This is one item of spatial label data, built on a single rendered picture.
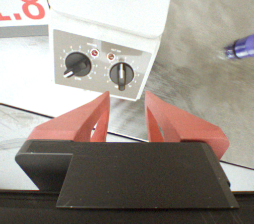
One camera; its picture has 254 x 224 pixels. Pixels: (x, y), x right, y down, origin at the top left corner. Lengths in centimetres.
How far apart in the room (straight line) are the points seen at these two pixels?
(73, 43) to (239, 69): 29
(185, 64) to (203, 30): 7
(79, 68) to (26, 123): 14
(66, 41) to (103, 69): 5
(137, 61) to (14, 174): 27
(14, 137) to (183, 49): 32
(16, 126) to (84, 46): 17
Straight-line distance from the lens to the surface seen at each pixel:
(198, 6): 32
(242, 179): 43
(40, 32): 26
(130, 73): 19
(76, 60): 19
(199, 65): 29
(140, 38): 18
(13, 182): 33
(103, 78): 20
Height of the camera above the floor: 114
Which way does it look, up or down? 80 degrees down
